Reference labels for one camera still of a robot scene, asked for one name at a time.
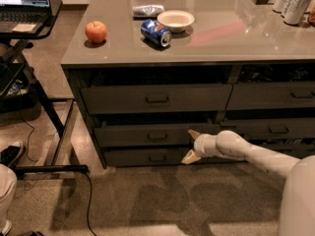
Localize black laptop stand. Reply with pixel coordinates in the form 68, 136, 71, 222
1, 0, 89, 176

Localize black sneaker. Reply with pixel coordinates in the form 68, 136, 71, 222
0, 141, 25, 167

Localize silver foil snack bag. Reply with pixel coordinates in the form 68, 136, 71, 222
133, 5, 164, 19

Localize black cable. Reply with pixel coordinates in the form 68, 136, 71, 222
16, 98, 99, 236

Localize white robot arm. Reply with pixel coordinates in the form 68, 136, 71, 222
182, 130, 315, 236

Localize grey drawer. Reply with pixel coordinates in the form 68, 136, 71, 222
226, 82, 315, 110
220, 118, 315, 140
94, 123, 220, 148
81, 85, 231, 114
104, 147, 189, 167
249, 141, 315, 159

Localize person leg beige trousers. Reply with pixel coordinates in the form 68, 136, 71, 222
0, 164, 17, 236

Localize red apple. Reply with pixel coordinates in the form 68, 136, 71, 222
85, 21, 107, 43

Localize grey counter cabinet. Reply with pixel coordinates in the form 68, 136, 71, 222
62, 0, 315, 166

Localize white bowl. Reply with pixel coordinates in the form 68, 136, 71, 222
157, 10, 195, 32

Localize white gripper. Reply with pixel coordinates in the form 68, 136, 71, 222
181, 129, 219, 165

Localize open laptop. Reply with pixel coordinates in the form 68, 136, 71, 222
0, 0, 51, 34

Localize blue pepsi can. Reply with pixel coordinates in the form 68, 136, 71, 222
141, 20, 172, 47

